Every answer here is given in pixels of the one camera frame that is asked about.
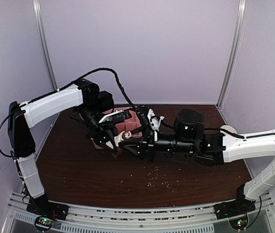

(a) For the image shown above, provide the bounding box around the pink divided organizer tray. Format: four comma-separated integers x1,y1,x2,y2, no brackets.
92,106,144,151

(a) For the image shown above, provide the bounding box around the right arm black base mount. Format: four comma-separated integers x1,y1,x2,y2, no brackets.
214,198,256,219

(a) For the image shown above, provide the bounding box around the aluminium frame post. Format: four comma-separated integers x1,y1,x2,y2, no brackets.
32,0,58,90
217,0,247,110

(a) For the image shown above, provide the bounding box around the left aluminium frame post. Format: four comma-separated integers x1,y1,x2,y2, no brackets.
32,0,58,90

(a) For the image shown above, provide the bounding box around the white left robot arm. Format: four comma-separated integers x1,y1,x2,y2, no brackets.
8,79,131,216

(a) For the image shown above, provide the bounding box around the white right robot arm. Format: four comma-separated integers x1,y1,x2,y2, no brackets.
119,108,275,215

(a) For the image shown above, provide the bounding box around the beige brown striped sock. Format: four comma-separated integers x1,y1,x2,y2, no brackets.
106,131,132,158

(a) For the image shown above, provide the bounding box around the right aluminium frame post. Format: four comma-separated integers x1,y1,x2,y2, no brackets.
217,0,247,110

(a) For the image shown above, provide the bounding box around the white dark blue cup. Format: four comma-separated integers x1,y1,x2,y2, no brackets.
220,125,237,134

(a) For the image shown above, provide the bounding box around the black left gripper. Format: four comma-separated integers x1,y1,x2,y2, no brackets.
77,104,122,155

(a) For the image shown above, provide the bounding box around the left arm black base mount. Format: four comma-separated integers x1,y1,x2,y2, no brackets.
26,194,69,220

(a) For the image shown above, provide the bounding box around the front aluminium rail base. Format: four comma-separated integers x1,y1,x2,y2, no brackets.
5,190,275,233

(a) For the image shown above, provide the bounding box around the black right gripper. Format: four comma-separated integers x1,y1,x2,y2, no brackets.
117,127,195,165

